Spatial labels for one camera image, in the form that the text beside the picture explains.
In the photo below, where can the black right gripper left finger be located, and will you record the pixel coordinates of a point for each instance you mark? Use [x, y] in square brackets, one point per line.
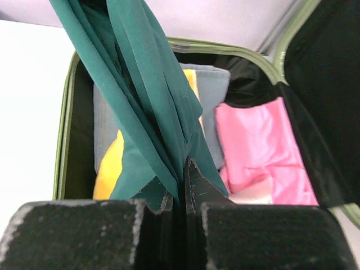
[86, 234]

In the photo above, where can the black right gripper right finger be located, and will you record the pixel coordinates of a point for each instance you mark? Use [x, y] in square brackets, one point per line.
[224, 235]

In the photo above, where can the yellow towel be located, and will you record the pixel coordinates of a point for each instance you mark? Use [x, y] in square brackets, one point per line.
[121, 170]

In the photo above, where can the pink garment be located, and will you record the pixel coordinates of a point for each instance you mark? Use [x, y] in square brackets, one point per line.
[262, 161]

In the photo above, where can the teal garment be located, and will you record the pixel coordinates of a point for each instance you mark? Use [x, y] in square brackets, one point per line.
[128, 56]

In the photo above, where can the grey garment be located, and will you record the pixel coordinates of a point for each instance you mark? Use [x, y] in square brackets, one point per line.
[212, 85]

